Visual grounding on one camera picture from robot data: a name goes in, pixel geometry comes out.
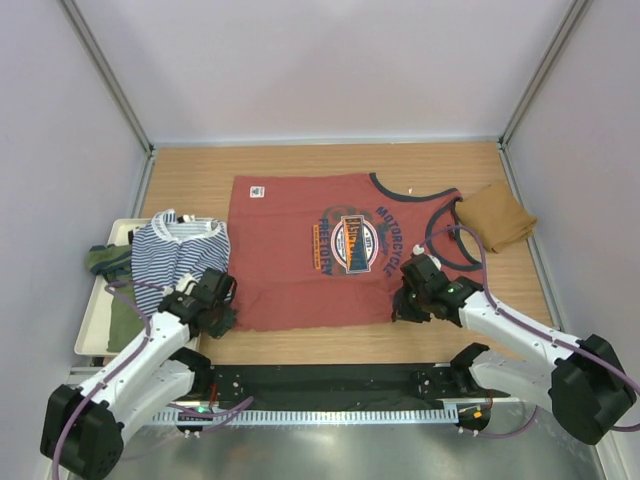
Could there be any tan brown tank top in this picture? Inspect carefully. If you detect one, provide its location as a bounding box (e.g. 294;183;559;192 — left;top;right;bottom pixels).
455;183;537;253

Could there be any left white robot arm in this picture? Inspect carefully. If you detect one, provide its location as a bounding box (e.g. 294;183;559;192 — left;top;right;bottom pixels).
40;269;237;479

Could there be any aluminium frame post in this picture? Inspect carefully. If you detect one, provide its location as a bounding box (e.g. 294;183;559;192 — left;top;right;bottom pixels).
499;0;595;147
59;0;154;153

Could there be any blue white striped top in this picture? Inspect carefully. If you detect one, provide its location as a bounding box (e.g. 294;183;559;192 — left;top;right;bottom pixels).
131;209;231;316

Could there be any right aluminium frame post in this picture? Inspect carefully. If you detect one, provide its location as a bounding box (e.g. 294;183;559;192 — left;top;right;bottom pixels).
499;0;595;147

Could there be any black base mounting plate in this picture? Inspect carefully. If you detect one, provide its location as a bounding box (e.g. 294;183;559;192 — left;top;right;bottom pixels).
185;364;507;412

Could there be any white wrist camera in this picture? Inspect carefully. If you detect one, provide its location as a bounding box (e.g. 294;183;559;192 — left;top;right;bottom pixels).
174;273;198;295
412;244;442;270

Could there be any left aluminium frame post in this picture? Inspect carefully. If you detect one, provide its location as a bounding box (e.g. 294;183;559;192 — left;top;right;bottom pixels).
59;0;154;153

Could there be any slotted grey cable duct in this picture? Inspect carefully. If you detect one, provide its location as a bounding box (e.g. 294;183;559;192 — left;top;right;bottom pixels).
147;405;459;427

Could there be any olive green tank top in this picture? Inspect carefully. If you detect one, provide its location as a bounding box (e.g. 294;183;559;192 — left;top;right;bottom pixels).
85;244;144;353

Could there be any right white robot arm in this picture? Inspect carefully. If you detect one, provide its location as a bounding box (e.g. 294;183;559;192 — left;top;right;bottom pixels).
394;253;639;445

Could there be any red graphic tank top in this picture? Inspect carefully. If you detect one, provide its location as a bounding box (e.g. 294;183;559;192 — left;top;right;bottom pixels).
228;173;482;332

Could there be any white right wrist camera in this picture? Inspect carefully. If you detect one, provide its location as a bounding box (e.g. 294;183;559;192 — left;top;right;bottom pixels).
412;244;442;270

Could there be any white plastic tray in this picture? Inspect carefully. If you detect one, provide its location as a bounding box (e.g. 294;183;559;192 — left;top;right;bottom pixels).
73;216;204;357

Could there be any aluminium front rail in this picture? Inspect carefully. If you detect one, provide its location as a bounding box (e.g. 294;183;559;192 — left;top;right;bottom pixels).
65;366;104;386

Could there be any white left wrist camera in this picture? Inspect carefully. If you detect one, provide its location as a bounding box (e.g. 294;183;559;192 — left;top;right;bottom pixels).
174;273;198;295

